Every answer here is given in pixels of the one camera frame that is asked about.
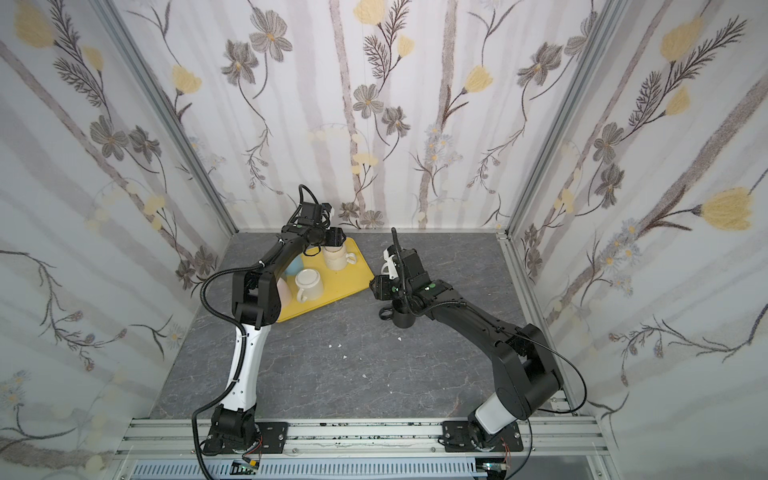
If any beige mug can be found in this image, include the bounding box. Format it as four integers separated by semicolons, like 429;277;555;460
322;245;357;271

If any yellow tray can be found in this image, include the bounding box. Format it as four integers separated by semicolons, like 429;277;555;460
278;238;374;322

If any black mug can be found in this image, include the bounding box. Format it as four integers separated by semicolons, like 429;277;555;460
378;304;416;329

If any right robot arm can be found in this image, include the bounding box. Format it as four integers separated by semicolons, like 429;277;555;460
370;245;563;449

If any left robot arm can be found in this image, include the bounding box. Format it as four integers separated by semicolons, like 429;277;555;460
192;201;346;458

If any light blue mug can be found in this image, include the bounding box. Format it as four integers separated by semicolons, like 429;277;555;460
283;254;304;277

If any white mug centre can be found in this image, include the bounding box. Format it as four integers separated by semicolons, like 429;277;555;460
294;268;324;303

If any pink mug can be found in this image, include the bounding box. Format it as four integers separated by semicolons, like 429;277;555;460
277;278;293;309

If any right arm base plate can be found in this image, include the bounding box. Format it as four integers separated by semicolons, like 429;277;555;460
437;420;524;453

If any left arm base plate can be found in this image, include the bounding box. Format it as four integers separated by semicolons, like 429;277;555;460
203;421;289;455

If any aluminium mounting rail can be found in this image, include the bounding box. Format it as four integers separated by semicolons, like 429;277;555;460
113;417;607;461

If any white slotted cable duct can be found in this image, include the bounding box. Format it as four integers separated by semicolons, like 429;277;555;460
131;459;487;480

